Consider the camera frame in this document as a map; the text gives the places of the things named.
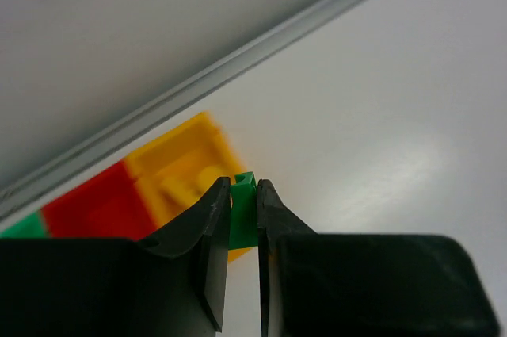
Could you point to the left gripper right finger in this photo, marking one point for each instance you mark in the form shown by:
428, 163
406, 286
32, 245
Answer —
321, 284

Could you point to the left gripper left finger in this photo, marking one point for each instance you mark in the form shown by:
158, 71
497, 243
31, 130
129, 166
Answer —
171, 283

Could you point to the small green curved lego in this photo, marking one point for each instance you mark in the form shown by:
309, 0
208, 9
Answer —
243, 232

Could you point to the red plastic bin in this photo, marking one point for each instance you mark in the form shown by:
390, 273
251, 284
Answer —
107, 205

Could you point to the yellow plastic bin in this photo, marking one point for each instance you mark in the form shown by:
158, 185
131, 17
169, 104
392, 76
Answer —
182, 152

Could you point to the green plastic bin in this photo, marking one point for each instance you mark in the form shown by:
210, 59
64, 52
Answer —
32, 226

